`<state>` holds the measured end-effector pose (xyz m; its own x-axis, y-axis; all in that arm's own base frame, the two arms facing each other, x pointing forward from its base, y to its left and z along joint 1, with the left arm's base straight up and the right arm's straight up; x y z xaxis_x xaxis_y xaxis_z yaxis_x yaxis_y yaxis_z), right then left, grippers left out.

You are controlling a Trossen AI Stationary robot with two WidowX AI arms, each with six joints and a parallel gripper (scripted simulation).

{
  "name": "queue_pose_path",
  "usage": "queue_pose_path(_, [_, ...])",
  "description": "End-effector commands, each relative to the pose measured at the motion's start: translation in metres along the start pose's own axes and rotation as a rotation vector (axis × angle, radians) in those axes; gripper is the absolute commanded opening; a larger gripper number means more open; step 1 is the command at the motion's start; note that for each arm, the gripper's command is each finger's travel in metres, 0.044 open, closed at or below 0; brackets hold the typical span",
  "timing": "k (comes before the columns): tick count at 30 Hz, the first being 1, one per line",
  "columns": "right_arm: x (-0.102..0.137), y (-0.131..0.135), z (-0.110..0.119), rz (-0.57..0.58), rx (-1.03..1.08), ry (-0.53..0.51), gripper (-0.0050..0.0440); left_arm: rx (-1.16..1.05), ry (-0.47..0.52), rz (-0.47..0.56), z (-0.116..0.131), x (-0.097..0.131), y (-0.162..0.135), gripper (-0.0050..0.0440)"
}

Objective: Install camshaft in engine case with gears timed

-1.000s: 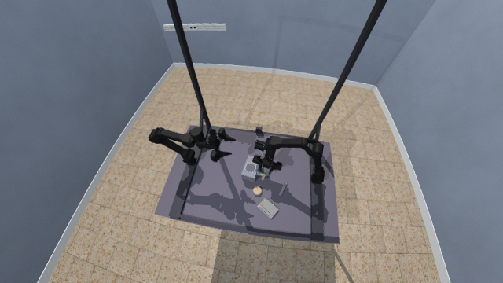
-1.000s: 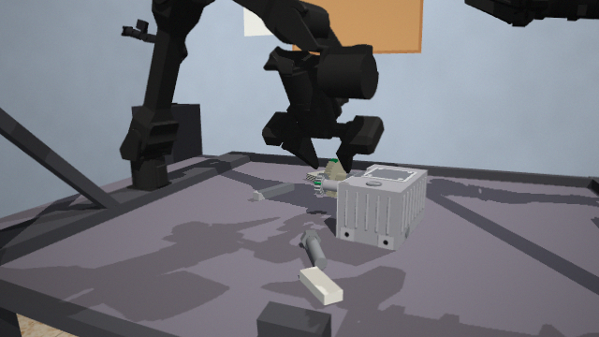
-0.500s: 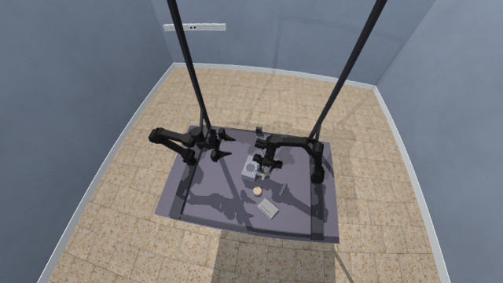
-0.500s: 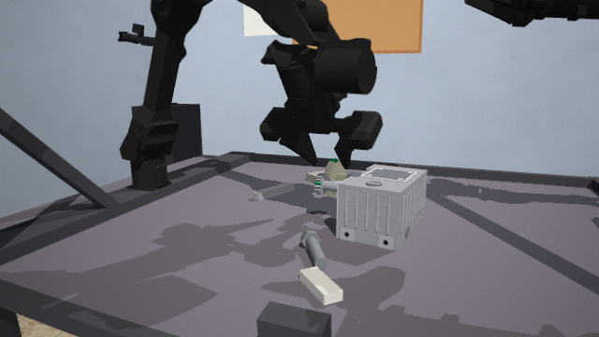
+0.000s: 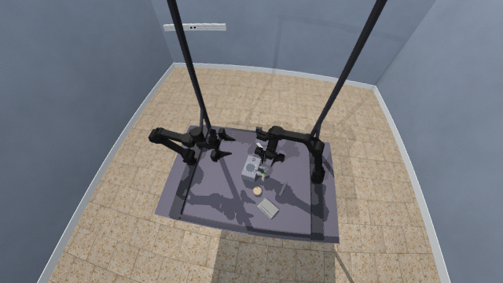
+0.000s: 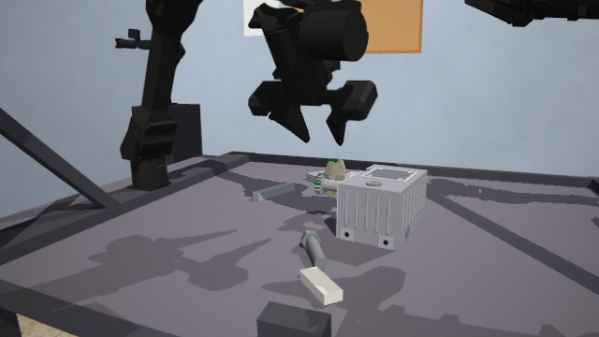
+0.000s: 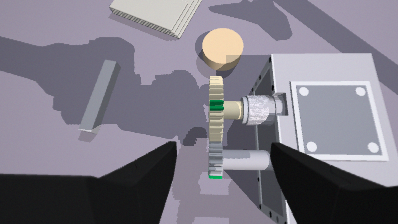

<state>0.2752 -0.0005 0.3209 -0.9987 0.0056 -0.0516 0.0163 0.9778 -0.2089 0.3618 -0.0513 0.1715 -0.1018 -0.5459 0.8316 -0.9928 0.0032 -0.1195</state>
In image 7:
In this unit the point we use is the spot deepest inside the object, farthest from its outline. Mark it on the camshaft with cream gear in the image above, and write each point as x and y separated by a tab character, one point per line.
220	109

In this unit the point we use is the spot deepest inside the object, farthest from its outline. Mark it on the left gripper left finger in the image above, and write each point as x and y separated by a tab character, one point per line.
133	194

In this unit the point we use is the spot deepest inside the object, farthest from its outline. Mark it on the grey ribbed engine case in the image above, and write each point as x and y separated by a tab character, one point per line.
328	106

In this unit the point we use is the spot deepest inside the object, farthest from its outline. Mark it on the beige short cylinder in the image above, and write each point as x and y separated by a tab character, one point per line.
222	49

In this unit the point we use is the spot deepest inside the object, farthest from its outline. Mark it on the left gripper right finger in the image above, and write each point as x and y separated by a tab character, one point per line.
320	193

